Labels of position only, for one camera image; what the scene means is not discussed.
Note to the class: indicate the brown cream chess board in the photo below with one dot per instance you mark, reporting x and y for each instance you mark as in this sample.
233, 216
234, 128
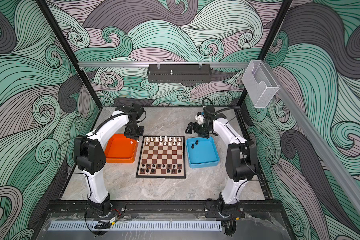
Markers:
162, 157

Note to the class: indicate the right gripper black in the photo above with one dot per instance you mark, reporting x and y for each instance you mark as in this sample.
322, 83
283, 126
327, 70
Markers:
197, 131

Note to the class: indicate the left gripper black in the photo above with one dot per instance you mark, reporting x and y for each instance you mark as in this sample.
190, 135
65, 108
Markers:
127, 134

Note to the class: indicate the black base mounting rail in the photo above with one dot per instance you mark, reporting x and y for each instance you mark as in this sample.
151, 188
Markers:
207, 207

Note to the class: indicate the clear acrylic wall holder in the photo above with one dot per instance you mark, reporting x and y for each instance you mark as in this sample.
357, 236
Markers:
260, 83

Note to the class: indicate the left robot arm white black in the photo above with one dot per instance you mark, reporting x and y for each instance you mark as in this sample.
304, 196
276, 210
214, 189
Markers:
90, 157

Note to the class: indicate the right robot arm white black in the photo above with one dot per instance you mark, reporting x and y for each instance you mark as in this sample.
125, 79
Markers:
241, 160

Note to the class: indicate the aluminium rail wall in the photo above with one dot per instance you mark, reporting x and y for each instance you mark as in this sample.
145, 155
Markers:
344, 179
125, 64

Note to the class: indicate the orange plastic tray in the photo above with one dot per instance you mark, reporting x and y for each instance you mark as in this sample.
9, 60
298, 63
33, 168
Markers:
121, 150

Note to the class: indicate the aluminium rail right wall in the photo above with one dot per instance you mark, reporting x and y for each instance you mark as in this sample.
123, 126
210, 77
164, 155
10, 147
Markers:
344, 179

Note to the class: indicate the aluminium rail back wall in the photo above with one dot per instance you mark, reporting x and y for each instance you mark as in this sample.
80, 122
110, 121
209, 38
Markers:
125, 64

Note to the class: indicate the blue plastic tray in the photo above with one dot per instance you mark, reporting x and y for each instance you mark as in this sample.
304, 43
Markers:
204, 154

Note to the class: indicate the white slotted cable duct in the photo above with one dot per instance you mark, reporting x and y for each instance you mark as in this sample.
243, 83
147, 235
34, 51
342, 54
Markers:
139, 226

